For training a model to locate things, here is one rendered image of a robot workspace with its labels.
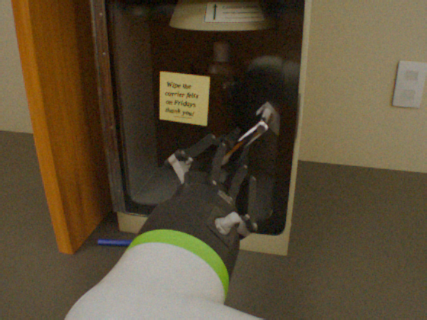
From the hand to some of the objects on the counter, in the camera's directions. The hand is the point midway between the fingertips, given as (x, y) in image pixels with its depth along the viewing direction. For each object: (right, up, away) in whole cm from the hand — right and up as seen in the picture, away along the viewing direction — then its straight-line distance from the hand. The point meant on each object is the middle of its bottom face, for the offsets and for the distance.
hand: (233, 148), depth 55 cm
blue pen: (-17, -18, +15) cm, 28 cm away
